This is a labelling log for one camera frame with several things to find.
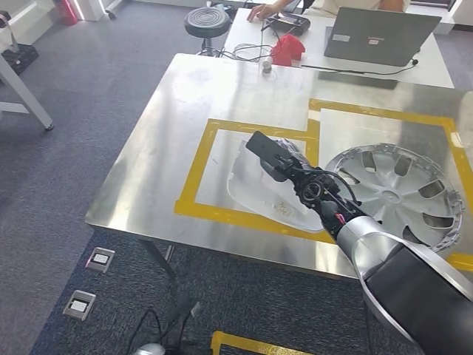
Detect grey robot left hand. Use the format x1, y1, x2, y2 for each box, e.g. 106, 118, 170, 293
170, 338, 200, 355

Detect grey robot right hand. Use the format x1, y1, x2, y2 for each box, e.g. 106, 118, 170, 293
260, 138, 315, 183

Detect white plastic cover part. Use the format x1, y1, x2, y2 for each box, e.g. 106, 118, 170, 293
226, 139, 326, 234

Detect steel workbench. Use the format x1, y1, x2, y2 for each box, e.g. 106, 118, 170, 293
85, 53, 473, 283

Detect yellow floor tape square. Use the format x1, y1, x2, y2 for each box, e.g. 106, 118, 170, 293
210, 331, 315, 355

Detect yellow tape rectangle outline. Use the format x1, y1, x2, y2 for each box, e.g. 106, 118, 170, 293
174, 98, 473, 273

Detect red cloth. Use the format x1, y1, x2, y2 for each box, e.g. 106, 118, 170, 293
269, 33, 307, 67

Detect metal floor socket plate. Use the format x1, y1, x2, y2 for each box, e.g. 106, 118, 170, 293
63, 290, 97, 322
84, 246, 115, 274

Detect white desk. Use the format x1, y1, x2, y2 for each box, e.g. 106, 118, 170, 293
223, 7, 455, 90

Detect black handheld controller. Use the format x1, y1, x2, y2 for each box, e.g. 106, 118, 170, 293
263, 12, 312, 36

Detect silver wheel hubcap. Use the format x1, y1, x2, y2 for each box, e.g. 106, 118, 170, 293
324, 143, 465, 254

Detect person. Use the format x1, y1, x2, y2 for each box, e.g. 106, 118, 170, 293
247, 0, 412, 23

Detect black round stool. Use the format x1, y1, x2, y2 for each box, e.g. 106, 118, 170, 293
183, 7, 232, 57

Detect dark grey laptop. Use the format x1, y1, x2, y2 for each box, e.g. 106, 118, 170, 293
324, 7, 443, 68

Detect black floor box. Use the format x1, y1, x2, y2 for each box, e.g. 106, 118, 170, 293
0, 43, 39, 75

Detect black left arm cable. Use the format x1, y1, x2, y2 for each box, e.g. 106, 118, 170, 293
125, 307, 174, 355

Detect tangled desk cables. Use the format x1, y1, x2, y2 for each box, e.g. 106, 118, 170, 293
198, 43, 275, 64

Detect black laptop power cable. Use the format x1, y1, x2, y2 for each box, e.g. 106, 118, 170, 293
301, 58, 419, 77

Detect white table frame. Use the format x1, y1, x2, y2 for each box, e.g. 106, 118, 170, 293
0, 14, 55, 132

